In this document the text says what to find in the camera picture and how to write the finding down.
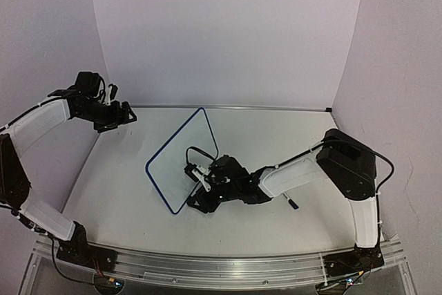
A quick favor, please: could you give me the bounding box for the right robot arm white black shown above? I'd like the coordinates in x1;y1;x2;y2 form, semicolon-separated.
184;129;380;249

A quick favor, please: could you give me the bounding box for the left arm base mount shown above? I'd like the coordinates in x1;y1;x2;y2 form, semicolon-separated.
56;227;117;272

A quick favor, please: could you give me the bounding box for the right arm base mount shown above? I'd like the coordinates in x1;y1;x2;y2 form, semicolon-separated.
324;245;384;277

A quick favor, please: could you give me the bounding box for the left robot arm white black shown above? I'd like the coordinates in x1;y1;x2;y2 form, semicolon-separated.
1;72;137;264

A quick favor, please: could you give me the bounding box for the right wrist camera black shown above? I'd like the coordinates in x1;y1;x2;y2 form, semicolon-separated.
184;163;207;184

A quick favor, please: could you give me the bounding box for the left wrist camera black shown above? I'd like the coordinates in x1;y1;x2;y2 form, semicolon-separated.
105;84;118;104

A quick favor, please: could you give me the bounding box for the white blue marker pen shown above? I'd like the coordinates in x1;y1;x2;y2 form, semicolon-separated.
284;195;299;210

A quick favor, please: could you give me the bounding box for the blue framed whiteboard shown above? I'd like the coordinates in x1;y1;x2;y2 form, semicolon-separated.
145;108;219;215

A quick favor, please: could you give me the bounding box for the right camera black cable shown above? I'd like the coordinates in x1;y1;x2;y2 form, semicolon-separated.
185;146;217;168

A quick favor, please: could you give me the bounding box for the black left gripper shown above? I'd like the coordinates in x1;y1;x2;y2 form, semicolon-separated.
77;99;137;132

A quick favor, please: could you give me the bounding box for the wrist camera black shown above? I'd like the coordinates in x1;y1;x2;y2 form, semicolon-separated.
105;84;118;104
184;163;207;184

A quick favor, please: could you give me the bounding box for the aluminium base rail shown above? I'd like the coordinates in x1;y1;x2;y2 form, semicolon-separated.
32;232;408;291

